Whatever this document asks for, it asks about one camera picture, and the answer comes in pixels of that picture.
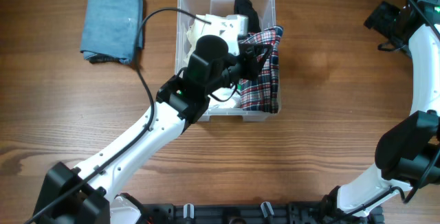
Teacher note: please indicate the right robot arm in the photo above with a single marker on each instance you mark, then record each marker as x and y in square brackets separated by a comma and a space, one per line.
[405, 158]

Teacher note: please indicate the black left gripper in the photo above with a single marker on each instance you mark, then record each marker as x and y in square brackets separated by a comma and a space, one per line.
[252, 65]

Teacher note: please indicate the white printed shirt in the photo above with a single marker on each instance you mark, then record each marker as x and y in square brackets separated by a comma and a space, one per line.
[226, 99]

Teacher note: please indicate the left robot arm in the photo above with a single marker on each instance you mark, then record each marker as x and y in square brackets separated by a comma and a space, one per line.
[91, 191]

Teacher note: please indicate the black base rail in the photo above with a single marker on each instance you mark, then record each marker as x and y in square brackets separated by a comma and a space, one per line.
[291, 213]

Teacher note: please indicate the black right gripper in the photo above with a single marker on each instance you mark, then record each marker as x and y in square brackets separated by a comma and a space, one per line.
[383, 14]

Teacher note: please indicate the clear plastic storage bin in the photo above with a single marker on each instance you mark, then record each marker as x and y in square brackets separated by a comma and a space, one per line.
[266, 10]

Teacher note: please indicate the cream cloth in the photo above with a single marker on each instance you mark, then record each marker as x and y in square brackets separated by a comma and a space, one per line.
[194, 35]

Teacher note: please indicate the black cloth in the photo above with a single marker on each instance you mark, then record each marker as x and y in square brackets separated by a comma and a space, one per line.
[245, 8]

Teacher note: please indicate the folded blue denim cloth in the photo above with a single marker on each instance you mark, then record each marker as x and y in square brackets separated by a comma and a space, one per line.
[110, 32]

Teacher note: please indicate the red plaid cloth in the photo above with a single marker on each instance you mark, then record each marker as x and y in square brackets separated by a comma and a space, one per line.
[262, 94]

